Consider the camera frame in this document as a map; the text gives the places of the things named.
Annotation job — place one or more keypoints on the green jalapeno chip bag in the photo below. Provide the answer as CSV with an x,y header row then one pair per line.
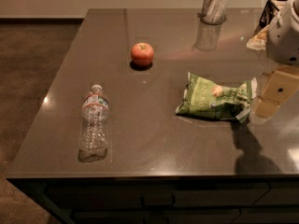
x,y
204,98

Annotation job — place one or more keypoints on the red apple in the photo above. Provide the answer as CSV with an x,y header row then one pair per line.
x,y
142,54

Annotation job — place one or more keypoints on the clear plastic water bottle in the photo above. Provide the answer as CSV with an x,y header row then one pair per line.
x,y
93,134

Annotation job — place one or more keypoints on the dark cabinet drawers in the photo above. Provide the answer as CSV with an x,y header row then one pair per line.
x,y
164,202

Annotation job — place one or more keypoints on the pale snack packet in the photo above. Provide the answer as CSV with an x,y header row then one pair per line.
x,y
258,41

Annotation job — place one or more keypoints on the black wire basket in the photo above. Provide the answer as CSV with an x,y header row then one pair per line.
x,y
270,10

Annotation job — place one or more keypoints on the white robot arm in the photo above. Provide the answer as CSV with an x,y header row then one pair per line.
x,y
282,46

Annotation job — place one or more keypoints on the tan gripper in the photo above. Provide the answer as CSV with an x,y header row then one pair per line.
x,y
284,37

